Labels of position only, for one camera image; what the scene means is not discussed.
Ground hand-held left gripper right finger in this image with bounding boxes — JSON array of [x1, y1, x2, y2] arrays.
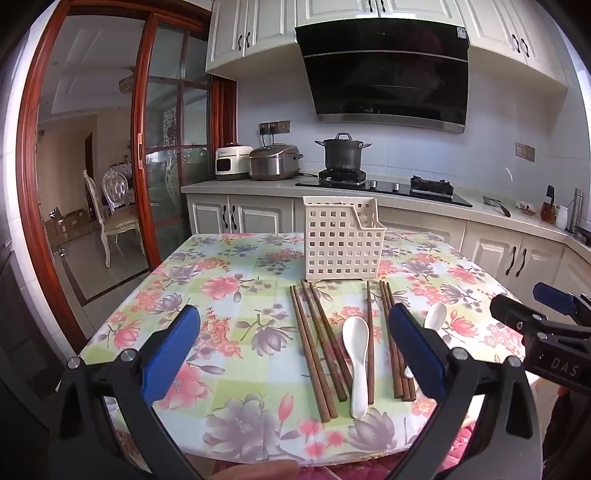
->
[[389, 302, 544, 480]]

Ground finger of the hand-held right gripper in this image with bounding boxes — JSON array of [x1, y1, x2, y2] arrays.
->
[[532, 282, 591, 324], [489, 293, 552, 335]]

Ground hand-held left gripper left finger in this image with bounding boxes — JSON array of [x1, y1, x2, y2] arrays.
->
[[46, 304, 204, 480]]

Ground white ceramic spoon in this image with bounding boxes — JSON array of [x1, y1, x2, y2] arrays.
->
[[342, 316, 371, 419], [403, 302, 448, 380]]

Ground white plastic lattice basket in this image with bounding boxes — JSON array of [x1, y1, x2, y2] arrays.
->
[[302, 196, 387, 281]]

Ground amber oil bottle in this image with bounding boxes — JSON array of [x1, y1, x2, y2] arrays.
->
[[541, 185, 557, 224]]

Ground steel thermos flask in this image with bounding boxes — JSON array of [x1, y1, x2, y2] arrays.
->
[[569, 188, 583, 234]]

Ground pink floral cloth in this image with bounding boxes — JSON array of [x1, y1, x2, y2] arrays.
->
[[295, 413, 490, 480]]

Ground white carved dining chair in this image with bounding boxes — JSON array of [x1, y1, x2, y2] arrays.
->
[[83, 170, 139, 268], [102, 168, 134, 208]]

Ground white base cabinets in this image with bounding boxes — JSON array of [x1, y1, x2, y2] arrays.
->
[[185, 191, 591, 324]]

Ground cardboard boxes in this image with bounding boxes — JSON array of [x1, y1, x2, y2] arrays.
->
[[44, 208, 100, 241]]

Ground black glass gas hob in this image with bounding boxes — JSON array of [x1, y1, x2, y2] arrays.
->
[[295, 168, 474, 208]]

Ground beige stone countertop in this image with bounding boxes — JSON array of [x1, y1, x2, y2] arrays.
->
[[181, 173, 591, 245]]

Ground white rice cooker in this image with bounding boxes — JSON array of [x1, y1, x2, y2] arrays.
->
[[215, 143, 254, 182]]

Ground dark grey lidded stockpot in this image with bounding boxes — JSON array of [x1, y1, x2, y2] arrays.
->
[[315, 133, 373, 171]]

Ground silver rice cooker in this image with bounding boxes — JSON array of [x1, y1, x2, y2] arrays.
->
[[248, 144, 304, 182]]

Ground red framed glass sliding door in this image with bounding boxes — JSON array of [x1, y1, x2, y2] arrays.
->
[[130, 11, 238, 271]]

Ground black glass range hood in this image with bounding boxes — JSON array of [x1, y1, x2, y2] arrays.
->
[[294, 21, 471, 136]]

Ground red wooden door frame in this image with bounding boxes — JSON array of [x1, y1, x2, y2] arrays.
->
[[16, 0, 213, 354]]

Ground white wall cabinets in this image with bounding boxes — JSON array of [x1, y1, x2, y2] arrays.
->
[[204, 0, 570, 89]]

